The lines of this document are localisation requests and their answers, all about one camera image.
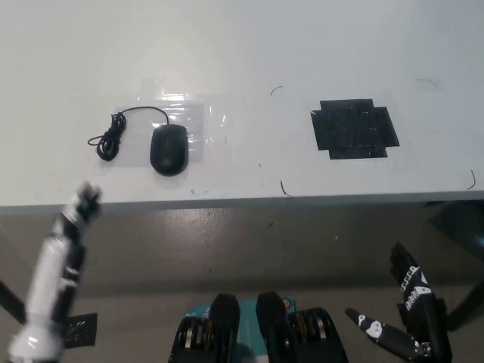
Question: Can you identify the black tape patch on table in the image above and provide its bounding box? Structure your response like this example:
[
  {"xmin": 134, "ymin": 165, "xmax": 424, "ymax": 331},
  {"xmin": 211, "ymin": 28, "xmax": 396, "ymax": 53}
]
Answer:
[{"xmin": 310, "ymin": 98, "xmax": 401, "ymax": 161}]

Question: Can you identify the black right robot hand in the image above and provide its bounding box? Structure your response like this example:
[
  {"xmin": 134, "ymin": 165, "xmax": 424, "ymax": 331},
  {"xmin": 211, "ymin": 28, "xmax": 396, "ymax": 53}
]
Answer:
[{"xmin": 345, "ymin": 241, "xmax": 454, "ymax": 363}]

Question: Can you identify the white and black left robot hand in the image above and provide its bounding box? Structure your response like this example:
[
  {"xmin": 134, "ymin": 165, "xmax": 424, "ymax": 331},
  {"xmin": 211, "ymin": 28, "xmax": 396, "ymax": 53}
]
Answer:
[{"xmin": 7, "ymin": 180, "xmax": 104, "ymax": 363}]

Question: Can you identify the dark table frame bracket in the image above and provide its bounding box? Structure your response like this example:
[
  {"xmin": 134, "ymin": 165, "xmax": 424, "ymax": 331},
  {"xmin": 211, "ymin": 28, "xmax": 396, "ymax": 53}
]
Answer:
[{"xmin": 425, "ymin": 200, "xmax": 484, "ymax": 245}]

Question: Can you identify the black computer mouse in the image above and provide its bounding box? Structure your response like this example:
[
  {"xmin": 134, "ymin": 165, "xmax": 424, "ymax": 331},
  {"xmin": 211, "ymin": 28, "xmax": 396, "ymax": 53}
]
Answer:
[{"xmin": 149, "ymin": 123, "xmax": 190, "ymax": 177}]

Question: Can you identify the black tape patch on floor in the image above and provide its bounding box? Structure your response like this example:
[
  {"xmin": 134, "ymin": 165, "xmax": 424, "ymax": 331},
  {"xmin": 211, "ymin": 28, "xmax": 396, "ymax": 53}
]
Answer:
[{"xmin": 62, "ymin": 312, "xmax": 98, "ymax": 348}]

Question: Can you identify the black slanted table leg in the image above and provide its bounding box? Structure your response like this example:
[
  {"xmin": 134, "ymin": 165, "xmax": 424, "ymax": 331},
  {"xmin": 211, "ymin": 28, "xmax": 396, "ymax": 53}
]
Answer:
[
  {"xmin": 445, "ymin": 279, "xmax": 484, "ymax": 332},
  {"xmin": 0, "ymin": 278, "xmax": 26, "ymax": 325}
]

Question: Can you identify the clear plastic tape sheet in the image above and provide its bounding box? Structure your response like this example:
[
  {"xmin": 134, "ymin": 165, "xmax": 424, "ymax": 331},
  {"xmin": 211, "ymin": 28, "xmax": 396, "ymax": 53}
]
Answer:
[{"xmin": 111, "ymin": 77, "xmax": 228, "ymax": 169}]

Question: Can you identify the black mouse cable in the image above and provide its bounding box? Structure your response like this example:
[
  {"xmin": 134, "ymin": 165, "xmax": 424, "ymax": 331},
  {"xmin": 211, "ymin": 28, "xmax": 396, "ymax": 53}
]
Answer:
[{"xmin": 87, "ymin": 106, "xmax": 170, "ymax": 162}]

